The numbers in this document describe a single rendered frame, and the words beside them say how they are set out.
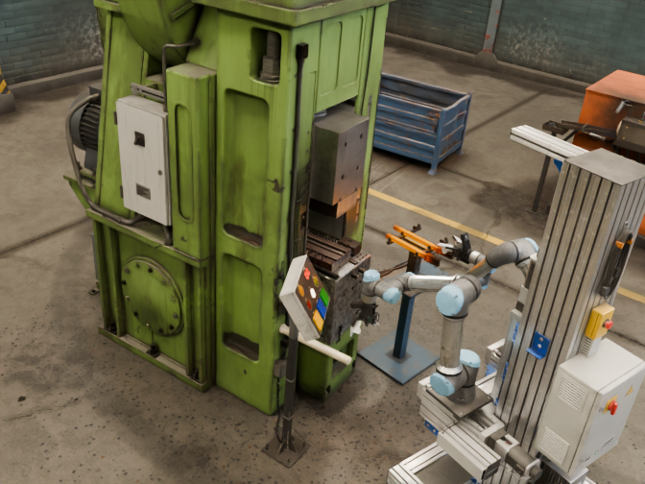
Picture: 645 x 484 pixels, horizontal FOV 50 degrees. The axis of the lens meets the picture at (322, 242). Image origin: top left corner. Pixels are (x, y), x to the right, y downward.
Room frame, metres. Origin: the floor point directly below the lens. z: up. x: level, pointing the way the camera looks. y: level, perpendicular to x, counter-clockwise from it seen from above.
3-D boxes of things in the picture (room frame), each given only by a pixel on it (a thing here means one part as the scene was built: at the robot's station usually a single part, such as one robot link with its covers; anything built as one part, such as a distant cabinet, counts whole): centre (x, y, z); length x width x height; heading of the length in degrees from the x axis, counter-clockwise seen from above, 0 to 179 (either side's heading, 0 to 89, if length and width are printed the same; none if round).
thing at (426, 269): (3.68, -0.58, 0.66); 0.40 x 0.30 x 0.02; 137
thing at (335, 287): (3.47, 0.04, 0.69); 0.56 x 0.38 x 0.45; 58
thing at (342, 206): (3.42, 0.06, 1.32); 0.42 x 0.20 x 0.10; 58
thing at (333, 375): (3.47, 0.04, 0.23); 0.55 x 0.37 x 0.47; 58
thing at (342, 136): (3.46, 0.04, 1.56); 0.42 x 0.39 x 0.40; 58
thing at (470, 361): (2.45, -0.69, 0.98); 0.13 x 0.12 x 0.14; 137
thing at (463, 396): (2.46, -0.70, 0.87); 0.15 x 0.15 x 0.10
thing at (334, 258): (3.42, 0.06, 0.96); 0.42 x 0.20 x 0.09; 58
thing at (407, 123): (7.35, -0.80, 0.36); 1.20 x 0.80 x 0.72; 60
